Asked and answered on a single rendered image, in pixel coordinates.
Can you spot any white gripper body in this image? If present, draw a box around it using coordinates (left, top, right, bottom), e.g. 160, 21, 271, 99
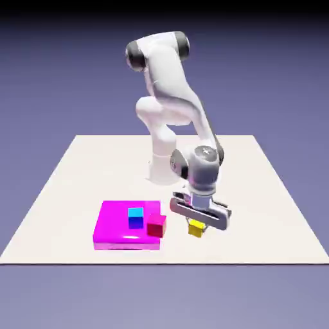
169, 191, 233, 231

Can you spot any small yellow cube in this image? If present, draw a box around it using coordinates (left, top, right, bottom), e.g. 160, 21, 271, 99
188, 218, 206, 238

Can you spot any small red cube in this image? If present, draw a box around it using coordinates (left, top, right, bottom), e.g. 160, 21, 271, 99
147, 213, 167, 238

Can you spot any small blue cube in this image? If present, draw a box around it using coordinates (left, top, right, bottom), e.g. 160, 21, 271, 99
127, 207, 144, 230

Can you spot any large magenta box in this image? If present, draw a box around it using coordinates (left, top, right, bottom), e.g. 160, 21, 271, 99
93, 200, 163, 251

